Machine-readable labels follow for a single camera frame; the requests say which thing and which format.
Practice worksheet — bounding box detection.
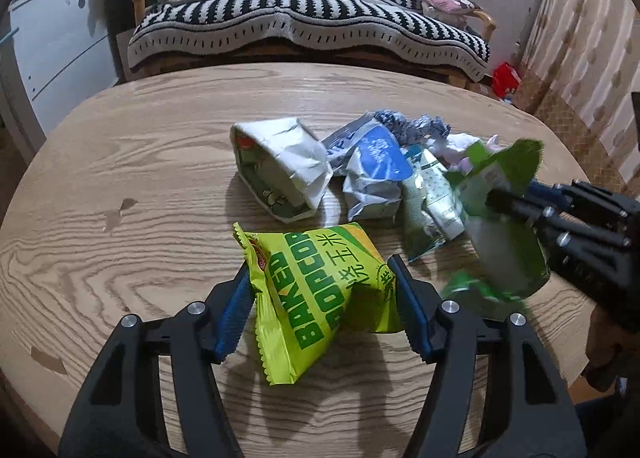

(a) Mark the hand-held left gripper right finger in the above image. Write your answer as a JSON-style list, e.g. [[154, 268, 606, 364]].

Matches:
[[386, 254, 588, 458]]

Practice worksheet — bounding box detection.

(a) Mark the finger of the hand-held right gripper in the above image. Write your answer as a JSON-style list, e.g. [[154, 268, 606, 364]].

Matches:
[[486, 189, 640, 291], [525, 179, 640, 241]]

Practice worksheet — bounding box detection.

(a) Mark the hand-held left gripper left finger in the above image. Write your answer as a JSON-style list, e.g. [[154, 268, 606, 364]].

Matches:
[[59, 264, 261, 458]]

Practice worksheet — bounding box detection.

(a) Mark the green white foil pouch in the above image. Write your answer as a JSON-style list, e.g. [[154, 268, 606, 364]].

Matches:
[[442, 138, 551, 301]]

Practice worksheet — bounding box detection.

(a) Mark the yellow-green popcorn packet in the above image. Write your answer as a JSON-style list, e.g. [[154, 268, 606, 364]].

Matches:
[[232, 221, 403, 386]]

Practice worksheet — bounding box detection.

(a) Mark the blue white plastic wrapper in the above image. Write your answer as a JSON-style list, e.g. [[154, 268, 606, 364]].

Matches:
[[342, 121, 413, 221]]

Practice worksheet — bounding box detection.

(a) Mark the pale green white packet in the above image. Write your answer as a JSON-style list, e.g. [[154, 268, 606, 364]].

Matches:
[[402, 145, 468, 264]]

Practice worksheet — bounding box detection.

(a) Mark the crumpled white tissue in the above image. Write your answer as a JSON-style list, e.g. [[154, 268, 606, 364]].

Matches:
[[432, 133, 501, 174]]

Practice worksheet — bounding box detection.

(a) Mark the beige patterned curtain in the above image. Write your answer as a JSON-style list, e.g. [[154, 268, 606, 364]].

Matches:
[[515, 0, 640, 189]]

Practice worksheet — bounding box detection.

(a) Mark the red plastic bag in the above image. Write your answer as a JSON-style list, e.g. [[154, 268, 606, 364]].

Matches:
[[491, 62, 523, 99]]

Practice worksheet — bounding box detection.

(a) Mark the blue patterned crumpled wrapper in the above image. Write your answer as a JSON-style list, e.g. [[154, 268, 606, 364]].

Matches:
[[374, 110, 451, 145]]

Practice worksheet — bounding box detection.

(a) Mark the crumpled white green paper bag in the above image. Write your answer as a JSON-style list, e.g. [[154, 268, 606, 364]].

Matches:
[[230, 117, 334, 224]]

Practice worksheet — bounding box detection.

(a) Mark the grey white striped wrapper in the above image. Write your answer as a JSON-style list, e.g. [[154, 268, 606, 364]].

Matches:
[[322, 113, 376, 176]]

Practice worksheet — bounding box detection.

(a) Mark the pink plush cushion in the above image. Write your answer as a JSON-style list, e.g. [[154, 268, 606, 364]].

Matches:
[[411, 0, 483, 19]]

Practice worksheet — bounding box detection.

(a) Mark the white dresser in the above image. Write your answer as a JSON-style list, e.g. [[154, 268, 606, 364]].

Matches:
[[0, 0, 156, 149]]

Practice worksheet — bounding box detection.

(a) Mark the dark side cabinet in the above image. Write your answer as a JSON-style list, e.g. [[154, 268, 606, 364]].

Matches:
[[97, 0, 158, 84]]

